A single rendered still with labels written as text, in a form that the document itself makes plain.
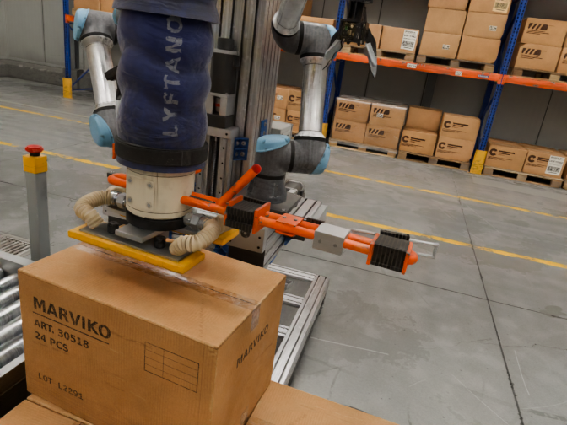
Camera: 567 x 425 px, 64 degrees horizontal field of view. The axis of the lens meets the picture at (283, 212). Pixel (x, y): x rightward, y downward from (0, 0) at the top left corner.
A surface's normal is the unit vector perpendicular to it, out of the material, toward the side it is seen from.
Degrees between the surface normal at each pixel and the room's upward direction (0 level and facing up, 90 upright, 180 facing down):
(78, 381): 90
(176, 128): 79
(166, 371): 90
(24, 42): 90
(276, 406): 0
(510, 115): 90
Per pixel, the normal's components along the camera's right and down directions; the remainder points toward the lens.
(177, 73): 0.51, 0.01
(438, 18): -0.29, 0.29
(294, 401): 0.13, -0.93
